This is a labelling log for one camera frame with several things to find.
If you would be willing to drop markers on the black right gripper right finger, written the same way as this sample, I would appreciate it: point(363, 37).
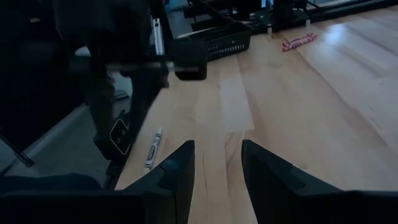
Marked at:
point(270, 186)

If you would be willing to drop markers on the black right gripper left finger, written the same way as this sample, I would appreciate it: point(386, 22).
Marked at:
point(172, 186)

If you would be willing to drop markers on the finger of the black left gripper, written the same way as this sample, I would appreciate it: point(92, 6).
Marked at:
point(146, 93)
point(102, 93)

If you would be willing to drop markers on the white crayon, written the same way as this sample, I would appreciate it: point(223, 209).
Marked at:
point(152, 151)

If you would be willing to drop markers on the pink crayon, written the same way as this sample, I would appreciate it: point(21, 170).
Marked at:
point(303, 38)
point(295, 45)

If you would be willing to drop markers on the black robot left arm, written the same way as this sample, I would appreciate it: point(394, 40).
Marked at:
point(118, 28)

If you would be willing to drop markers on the black plastic basket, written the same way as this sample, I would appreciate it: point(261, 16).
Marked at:
point(230, 43)

